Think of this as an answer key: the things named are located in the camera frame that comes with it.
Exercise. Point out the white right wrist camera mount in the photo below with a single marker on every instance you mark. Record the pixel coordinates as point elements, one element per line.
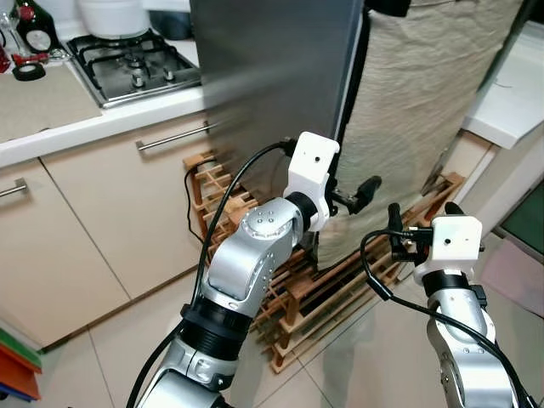
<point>455,242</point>

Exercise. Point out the pink floor mat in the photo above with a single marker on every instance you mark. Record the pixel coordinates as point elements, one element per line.
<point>518,276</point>

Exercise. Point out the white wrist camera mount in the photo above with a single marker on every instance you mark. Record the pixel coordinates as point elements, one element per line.
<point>310,166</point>
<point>455,242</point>

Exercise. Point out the beige cloth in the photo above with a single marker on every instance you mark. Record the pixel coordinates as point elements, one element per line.
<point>416,110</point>

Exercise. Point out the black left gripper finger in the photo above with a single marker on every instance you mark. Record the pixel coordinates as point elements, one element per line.
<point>370,190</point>

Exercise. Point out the green board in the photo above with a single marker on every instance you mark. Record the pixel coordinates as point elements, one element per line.
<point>13,344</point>

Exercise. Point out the wooden wine rack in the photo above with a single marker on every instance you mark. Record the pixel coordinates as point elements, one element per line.
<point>293,293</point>

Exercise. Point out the black tape roll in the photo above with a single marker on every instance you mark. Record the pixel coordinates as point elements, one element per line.
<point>30,72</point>

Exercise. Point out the white cooking pot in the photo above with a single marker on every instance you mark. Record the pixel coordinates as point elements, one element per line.
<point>113,17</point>

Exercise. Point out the steel gas hob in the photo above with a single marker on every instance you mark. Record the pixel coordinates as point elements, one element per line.
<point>127,72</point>

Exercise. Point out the small clear glass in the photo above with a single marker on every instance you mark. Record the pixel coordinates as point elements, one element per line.
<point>7,34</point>

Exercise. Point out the dark wine bottle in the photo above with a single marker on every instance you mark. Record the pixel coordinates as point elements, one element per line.
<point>36,30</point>

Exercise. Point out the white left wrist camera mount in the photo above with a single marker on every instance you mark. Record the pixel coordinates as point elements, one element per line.
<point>310,166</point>

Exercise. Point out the cream kitchen base cabinet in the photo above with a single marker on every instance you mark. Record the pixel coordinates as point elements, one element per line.
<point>110,221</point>

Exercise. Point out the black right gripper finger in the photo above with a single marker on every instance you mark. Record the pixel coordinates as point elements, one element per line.
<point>454,211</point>
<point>395,218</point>

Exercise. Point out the white side counter unit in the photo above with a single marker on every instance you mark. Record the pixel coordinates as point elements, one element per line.
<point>514,93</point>

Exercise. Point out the black mini fridge door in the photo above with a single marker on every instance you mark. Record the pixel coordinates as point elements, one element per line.
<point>387,7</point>

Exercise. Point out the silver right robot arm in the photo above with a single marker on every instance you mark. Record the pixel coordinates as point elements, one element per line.
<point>463,357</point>

